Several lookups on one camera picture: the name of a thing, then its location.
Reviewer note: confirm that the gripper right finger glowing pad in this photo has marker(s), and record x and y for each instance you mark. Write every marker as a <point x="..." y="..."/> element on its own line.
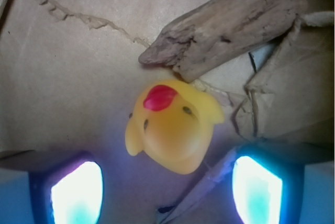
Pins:
<point x="284" y="183"/>

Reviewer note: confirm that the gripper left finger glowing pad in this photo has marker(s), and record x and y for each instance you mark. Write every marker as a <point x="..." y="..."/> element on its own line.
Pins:
<point x="50" y="187"/>

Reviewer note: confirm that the yellow rubber duck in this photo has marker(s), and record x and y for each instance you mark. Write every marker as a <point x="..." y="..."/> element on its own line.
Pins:
<point x="173" y="123"/>

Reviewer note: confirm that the brown paper bag tray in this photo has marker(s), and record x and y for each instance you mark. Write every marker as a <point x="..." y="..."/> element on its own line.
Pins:
<point x="69" y="77"/>

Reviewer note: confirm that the piece of driftwood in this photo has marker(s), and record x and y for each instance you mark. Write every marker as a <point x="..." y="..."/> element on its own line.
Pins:
<point x="218" y="31"/>

